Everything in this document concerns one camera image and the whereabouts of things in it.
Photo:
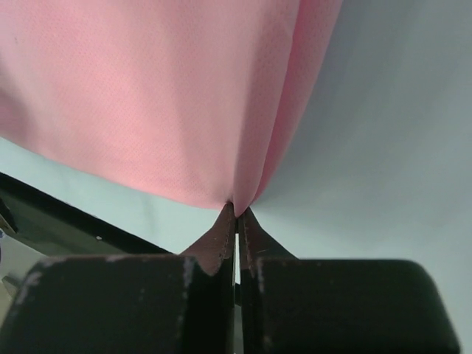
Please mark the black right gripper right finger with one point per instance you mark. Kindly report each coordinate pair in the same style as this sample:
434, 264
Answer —
292, 305

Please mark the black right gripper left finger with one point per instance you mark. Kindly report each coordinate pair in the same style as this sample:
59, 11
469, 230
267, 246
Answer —
124, 303

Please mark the pink t shirt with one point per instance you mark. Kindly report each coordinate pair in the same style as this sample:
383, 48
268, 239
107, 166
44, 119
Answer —
195, 101

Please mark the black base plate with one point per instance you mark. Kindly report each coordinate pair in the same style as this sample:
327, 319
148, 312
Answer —
35, 225

